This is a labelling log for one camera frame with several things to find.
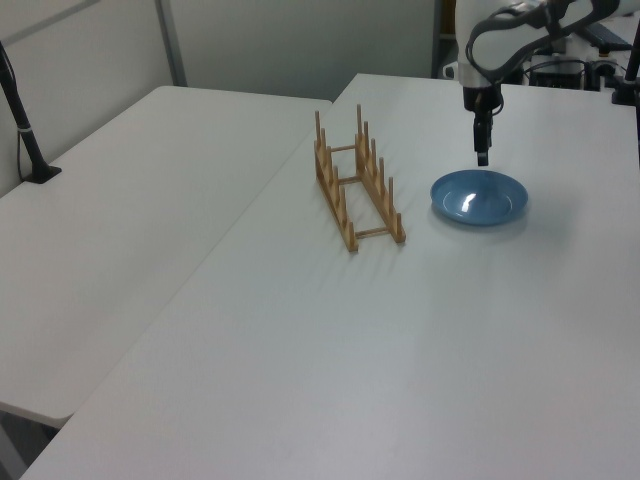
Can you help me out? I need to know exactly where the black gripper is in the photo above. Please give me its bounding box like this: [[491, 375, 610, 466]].
[[461, 85, 504, 168]]

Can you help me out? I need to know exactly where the blue round plate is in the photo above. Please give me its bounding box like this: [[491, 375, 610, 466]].
[[430, 169, 530, 229]]

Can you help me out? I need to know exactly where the wooden plate rack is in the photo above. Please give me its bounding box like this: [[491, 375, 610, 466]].
[[313, 103, 406, 254]]

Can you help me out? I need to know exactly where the black electronics box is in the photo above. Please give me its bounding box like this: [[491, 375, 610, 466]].
[[529, 59, 587, 90]]

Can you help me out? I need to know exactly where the white desk device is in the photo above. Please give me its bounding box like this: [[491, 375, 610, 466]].
[[588, 49, 627, 92]]

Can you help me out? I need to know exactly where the black keyboard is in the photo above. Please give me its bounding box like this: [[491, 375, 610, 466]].
[[582, 22, 632, 51]]

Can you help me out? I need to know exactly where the grey arm cable sleeve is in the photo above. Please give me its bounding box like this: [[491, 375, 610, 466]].
[[465, 0, 624, 87]]

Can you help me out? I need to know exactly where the black camera stand with tie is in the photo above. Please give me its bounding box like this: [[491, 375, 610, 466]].
[[0, 39, 64, 185]]

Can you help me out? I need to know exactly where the thin black stand cable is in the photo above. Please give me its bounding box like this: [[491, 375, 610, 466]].
[[13, 127, 29, 182]]

